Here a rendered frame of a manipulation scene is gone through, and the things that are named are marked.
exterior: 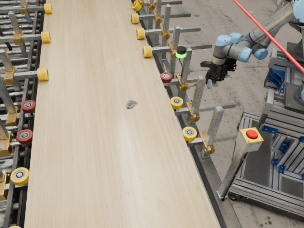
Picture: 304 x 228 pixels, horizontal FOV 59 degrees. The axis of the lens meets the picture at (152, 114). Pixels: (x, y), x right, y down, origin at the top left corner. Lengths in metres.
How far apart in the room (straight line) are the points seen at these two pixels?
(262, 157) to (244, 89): 1.14
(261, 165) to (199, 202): 1.19
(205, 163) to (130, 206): 0.59
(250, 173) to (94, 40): 1.60
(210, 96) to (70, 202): 2.21
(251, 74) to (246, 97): 0.47
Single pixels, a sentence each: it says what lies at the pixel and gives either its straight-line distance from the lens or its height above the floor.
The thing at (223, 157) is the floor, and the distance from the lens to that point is 2.59.
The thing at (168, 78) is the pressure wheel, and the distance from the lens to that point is 1.81.
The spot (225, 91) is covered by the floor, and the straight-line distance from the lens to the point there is 3.24.
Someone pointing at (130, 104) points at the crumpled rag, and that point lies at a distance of 1.60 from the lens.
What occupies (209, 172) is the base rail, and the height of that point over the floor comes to 0.70.
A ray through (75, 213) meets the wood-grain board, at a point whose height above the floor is 0.90.
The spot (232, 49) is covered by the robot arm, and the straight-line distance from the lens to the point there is 1.50.
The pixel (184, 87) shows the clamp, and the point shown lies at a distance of 1.83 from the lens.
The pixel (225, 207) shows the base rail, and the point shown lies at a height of 0.70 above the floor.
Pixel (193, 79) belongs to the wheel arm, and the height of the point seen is 0.86.
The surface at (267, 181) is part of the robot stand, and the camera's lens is 2.33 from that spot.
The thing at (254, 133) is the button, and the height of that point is 1.23.
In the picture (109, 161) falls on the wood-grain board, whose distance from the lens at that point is 1.36.
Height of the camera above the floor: 2.03
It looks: 46 degrees down
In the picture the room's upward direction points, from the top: 4 degrees clockwise
